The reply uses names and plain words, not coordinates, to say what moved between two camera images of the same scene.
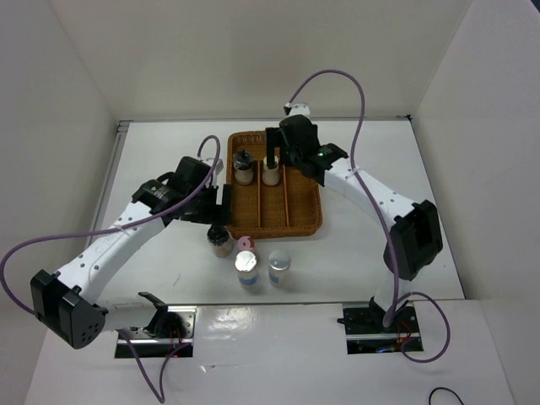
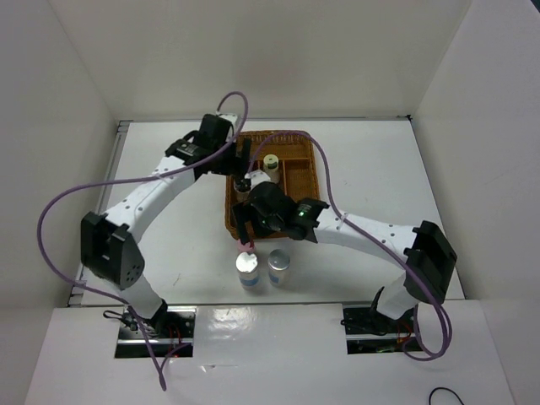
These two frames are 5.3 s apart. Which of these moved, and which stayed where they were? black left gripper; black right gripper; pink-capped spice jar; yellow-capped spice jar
Moved: black left gripper; black right gripper
Stayed: pink-capped spice jar; yellow-capped spice jar
